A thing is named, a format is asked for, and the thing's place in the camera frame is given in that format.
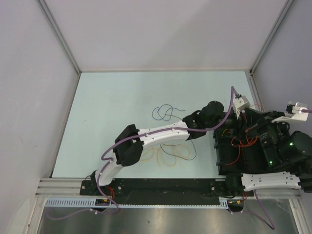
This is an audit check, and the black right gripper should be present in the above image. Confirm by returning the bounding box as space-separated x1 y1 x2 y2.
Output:
243 107 287 168

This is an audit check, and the orange red cable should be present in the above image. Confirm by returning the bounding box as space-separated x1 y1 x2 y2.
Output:
225 103 265 166

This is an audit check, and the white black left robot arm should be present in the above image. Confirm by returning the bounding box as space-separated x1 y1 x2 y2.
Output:
90 97 250 195

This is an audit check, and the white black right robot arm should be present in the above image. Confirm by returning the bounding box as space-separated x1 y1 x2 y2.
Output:
225 105 312 195

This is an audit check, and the black compartment organizer tray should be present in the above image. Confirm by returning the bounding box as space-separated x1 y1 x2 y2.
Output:
213 129 274 176

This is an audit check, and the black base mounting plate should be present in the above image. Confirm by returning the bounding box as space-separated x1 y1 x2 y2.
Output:
80 177 254 205

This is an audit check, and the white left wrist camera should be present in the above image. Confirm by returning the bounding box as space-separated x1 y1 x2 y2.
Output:
233 95 251 119

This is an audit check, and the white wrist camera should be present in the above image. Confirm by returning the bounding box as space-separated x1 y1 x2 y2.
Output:
272 101 309 123
233 95 251 119

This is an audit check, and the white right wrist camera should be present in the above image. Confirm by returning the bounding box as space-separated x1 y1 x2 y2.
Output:
272 101 309 123

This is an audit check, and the dark blue cable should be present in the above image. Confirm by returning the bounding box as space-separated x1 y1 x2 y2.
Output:
152 104 186 122

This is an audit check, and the white slotted cable duct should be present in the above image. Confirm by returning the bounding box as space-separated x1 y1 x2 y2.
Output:
45 196 232 209

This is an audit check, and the aluminium frame rail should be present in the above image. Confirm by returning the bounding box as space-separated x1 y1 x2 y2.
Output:
36 0 81 76

